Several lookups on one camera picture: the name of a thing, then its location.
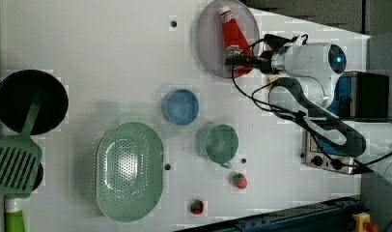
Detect blue round bowl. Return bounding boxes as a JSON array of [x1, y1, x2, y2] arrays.
[[161, 89, 199, 126]]

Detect plush strawberry toy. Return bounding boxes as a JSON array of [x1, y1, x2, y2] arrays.
[[232, 173, 248, 189]]

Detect yellow plush banana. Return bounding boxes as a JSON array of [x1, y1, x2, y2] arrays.
[[267, 75, 279, 82]]

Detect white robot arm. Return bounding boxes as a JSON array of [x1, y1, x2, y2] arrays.
[[225, 34, 392, 185]]

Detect black round burner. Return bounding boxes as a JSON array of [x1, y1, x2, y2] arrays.
[[33, 163, 43, 190]]

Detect blue metal rail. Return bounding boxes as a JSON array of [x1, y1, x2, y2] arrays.
[[175, 197, 363, 232]]

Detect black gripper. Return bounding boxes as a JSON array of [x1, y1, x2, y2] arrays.
[[225, 34, 289, 73]]

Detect silver toaster oven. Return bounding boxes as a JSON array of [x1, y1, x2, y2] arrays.
[[302, 72, 392, 175]]

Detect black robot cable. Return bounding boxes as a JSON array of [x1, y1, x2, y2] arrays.
[[231, 33, 392, 168]]

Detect small red strawberry toy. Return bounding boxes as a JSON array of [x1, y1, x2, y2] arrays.
[[190, 199, 204, 215]]

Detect black frying pan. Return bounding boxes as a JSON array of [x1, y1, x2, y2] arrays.
[[0, 70, 69, 135]]

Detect green mug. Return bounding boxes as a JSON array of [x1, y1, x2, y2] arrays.
[[195, 123, 238, 169]]

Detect red plush ketchup bottle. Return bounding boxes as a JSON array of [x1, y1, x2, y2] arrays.
[[218, 6, 252, 58]]

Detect green slotted spatula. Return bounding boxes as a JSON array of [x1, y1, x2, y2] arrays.
[[0, 97, 42, 198]]

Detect green perforated colander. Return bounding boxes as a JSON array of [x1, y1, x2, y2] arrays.
[[96, 114, 164, 222]]

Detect grey round plate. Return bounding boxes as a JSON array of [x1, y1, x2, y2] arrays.
[[196, 0, 260, 78]]

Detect green white bottle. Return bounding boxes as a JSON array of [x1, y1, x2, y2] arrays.
[[5, 197, 25, 232]]

